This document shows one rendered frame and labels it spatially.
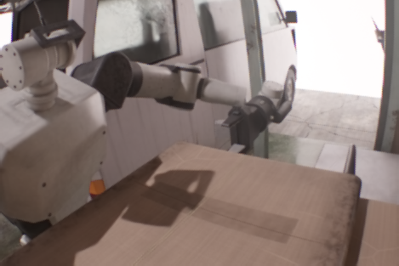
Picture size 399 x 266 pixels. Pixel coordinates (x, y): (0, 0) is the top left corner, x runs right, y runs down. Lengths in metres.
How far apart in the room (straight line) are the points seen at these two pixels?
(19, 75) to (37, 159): 0.12
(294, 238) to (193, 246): 0.13
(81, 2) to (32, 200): 0.99
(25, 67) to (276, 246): 0.38
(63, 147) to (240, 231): 0.28
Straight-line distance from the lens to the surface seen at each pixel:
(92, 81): 0.54
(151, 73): 0.67
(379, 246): 0.43
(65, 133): 0.42
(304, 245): 0.35
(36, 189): 0.39
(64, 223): 0.46
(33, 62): 0.36
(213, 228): 0.37
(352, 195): 0.43
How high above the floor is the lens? 1.37
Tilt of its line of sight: 22 degrees down
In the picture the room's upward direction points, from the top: 8 degrees counter-clockwise
